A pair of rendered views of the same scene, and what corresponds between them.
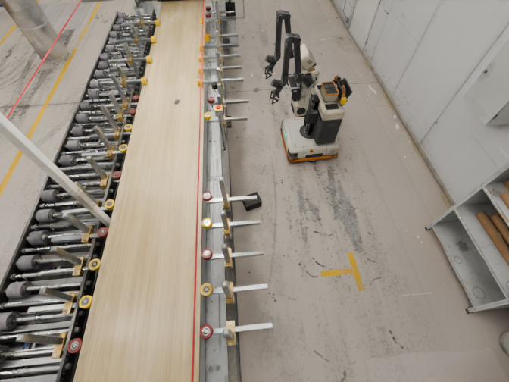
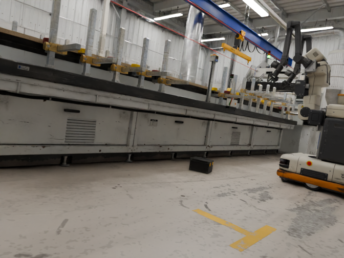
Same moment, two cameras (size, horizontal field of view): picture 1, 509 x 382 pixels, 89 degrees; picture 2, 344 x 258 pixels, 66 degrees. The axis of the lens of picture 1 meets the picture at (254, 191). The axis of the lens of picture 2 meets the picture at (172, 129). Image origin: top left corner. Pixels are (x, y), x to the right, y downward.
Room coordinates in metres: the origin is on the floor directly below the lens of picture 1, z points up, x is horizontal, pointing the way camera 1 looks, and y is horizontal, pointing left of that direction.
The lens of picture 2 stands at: (-0.42, -1.62, 0.53)
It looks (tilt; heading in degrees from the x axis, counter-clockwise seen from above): 4 degrees down; 47
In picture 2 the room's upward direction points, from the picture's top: 8 degrees clockwise
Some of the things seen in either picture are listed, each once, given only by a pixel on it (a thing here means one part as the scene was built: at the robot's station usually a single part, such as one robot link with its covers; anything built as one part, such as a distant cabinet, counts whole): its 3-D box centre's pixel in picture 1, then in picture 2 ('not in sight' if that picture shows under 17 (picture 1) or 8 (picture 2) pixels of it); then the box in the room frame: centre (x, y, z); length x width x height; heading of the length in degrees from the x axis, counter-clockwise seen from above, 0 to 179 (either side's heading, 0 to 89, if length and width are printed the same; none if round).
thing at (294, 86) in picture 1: (295, 85); (304, 87); (2.49, -0.46, 0.99); 0.28 x 0.16 x 0.22; 6
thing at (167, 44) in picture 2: (224, 195); (164, 66); (1.12, 0.25, 0.93); 0.04 x 0.04 x 0.48; 5
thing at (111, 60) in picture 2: (236, 289); (96, 61); (0.42, 0.14, 0.81); 0.43 x 0.03 x 0.04; 95
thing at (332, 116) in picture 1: (321, 112); (339, 130); (2.53, -0.84, 0.59); 0.55 x 0.34 x 0.83; 6
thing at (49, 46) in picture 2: (230, 333); (55, 48); (0.15, 0.17, 0.83); 0.14 x 0.06 x 0.05; 5
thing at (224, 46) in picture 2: not in sight; (237, 52); (6.49, 3.30, 2.65); 1.71 x 0.09 x 0.32; 5
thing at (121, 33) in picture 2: (227, 258); (118, 59); (0.63, 0.21, 0.88); 0.04 x 0.04 x 0.48; 5
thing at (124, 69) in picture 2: (234, 255); (125, 69); (0.67, 0.16, 0.81); 0.43 x 0.03 x 0.04; 95
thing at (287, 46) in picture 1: (285, 61); (287, 43); (2.26, -0.31, 1.40); 0.11 x 0.06 x 0.43; 6
